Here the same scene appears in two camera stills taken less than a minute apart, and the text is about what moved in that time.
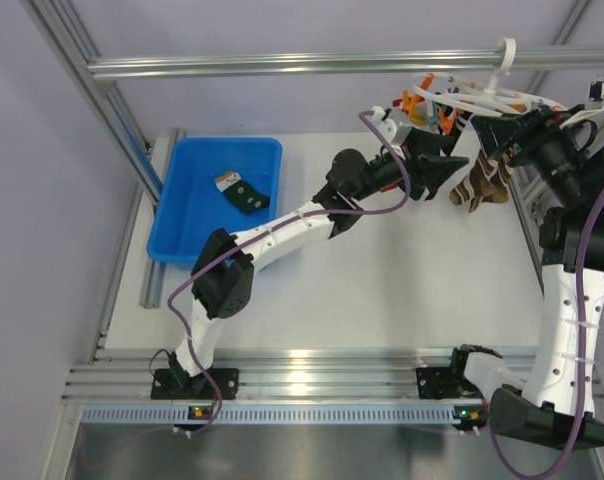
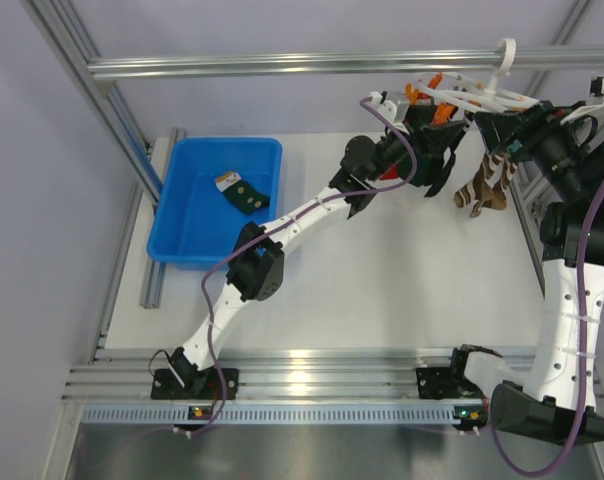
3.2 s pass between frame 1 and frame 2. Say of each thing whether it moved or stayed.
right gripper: stayed
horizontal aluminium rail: stayed
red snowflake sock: moved
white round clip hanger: stayed
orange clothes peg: moved
